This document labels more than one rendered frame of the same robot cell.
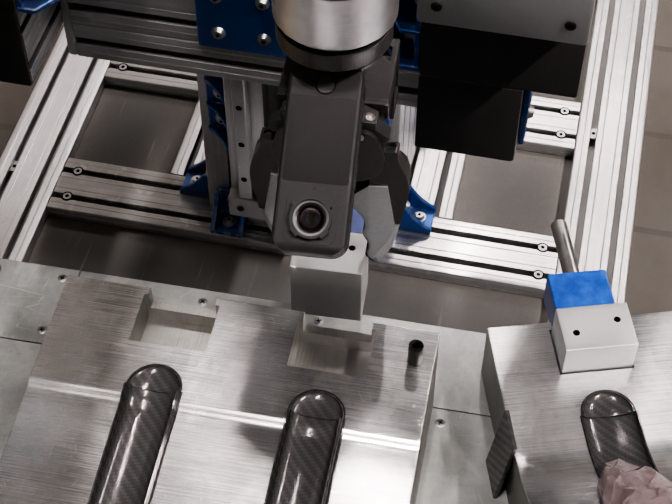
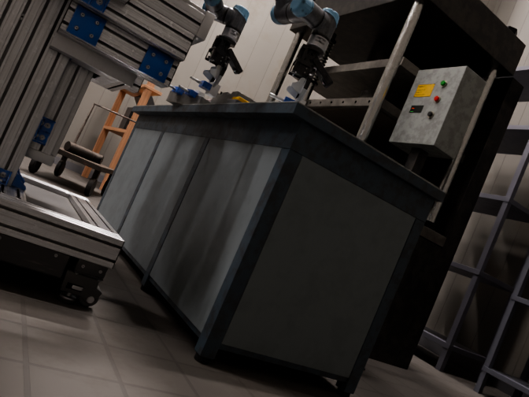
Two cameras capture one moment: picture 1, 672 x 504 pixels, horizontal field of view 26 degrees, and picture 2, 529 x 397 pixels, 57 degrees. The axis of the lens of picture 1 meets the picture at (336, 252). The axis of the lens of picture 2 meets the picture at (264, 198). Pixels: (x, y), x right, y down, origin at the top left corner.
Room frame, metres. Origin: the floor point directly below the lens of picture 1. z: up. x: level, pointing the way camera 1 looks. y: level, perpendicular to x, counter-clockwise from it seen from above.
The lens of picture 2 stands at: (1.68, 1.86, 0.44)
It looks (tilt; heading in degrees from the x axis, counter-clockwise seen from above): 3 degrees up; 230
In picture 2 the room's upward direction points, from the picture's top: 24 degrees clockwise
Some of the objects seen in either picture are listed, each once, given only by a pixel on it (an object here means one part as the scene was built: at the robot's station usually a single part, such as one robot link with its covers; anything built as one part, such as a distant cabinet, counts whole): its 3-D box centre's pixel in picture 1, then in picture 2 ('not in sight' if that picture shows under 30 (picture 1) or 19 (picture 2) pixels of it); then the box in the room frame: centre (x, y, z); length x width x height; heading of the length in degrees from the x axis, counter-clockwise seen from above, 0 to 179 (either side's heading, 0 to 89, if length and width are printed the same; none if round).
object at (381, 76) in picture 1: (336, 78); (220, 52); (0.66, 0.00, 1.04); 0.09 x 0.08 x 0.12; 171
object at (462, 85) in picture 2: not in sight; (393, 213); (-0.30, 0.45, 0.73); 0.30 x 0.22 x 1.47; 79
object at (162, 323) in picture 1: (178, 334); not in sight; (0.58, 0.11, 0.87); 0.05 x 0.05 x 0.04; 79
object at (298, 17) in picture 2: not in sight; (304, 11); (0.67, 0.45, 1.20); 0.11 x 0.11 x 0.08; 88
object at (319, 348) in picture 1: (332, 359); not in sight; (0.56, 0.00, 0.87); 0.05 x 0.05 x 0.04; 79
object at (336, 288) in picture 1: (340, 222); (203, 84); (0.67, 0.00, 0.88); 0.13 x 0.05 x 0.05; 171
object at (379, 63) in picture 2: not in sight; (377, 94); (-0.69, -0.30, 1.51); 1.10 x 0.70 x 0.05; 79
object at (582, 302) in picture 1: (576, 294); (190, 92); (0.62, -0.17, 0.85); 0.13 x 0.05 x 0.05; 6
